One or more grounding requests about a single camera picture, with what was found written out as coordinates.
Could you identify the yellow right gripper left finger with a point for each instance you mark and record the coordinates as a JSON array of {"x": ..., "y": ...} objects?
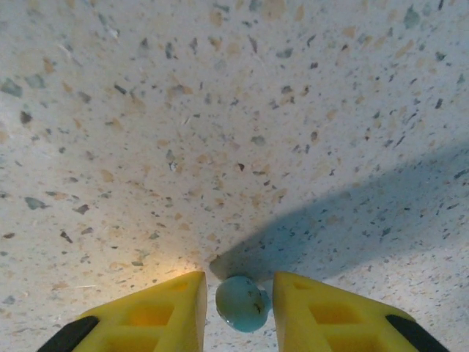
[{"x": 150, "y": 319}]

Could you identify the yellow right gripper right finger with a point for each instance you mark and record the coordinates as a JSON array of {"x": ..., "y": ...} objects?
[{"x": 329, "y": 319}]

